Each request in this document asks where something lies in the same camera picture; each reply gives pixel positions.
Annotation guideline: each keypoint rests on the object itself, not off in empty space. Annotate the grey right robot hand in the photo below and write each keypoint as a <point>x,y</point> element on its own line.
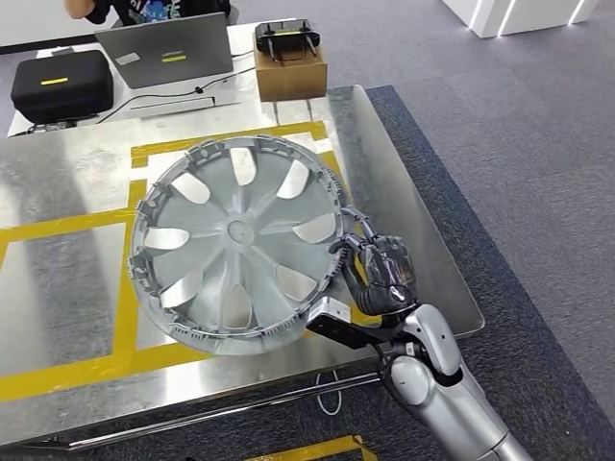
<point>394,267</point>

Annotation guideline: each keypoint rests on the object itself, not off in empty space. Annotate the grey plastic wheel cover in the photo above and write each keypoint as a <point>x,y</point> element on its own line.
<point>240,232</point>

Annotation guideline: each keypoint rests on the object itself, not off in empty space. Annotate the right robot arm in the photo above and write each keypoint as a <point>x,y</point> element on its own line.
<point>432,382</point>

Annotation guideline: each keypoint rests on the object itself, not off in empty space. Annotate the yellow floor tape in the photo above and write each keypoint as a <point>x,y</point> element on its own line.
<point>312,450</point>

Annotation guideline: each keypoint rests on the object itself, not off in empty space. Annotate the brown cardboard box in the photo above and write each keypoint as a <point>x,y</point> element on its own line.
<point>291,79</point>

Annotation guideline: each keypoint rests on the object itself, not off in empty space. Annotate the black remote controller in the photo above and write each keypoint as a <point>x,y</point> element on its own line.
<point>288,35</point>

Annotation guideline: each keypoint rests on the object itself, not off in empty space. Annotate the white lit display block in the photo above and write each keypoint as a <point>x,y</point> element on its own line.
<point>485,19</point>

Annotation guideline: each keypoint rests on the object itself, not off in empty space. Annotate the grey laptop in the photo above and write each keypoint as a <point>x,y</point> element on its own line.
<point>202,51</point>

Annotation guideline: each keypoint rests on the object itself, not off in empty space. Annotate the person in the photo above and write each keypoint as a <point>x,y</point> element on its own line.
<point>153,9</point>

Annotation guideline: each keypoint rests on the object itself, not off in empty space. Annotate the black carrying case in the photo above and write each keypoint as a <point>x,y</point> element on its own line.
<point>63,98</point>

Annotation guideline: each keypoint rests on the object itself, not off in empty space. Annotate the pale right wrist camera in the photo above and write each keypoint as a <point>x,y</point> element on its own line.
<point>332,310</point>

